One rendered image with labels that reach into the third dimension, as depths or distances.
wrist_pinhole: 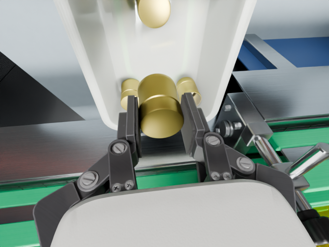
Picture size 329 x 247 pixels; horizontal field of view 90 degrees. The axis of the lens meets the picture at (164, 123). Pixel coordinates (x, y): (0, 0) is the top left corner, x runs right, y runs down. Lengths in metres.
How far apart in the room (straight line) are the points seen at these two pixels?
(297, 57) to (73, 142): 0.52
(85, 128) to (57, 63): 0.23
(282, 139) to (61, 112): 0.72
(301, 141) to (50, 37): 0.53
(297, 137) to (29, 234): 0.39
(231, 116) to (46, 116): 0.69
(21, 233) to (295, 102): 0.44
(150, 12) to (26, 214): 0.33
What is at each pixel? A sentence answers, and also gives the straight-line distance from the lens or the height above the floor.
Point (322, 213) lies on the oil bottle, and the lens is 0.39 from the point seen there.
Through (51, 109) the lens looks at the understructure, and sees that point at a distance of 0.82.
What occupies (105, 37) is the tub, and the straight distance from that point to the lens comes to 0.26.
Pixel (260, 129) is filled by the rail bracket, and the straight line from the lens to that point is 0.23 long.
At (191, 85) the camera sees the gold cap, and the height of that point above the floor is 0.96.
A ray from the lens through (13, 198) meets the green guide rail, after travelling 0.37.
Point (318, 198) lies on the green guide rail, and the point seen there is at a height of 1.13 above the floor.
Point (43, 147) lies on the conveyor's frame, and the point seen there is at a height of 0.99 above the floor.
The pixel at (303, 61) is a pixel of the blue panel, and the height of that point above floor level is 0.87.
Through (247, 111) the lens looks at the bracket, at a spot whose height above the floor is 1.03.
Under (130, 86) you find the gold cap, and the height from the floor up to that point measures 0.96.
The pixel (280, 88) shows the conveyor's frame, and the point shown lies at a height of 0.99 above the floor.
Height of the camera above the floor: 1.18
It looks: 41 degrees down
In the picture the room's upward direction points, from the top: 171 degrees clockwise
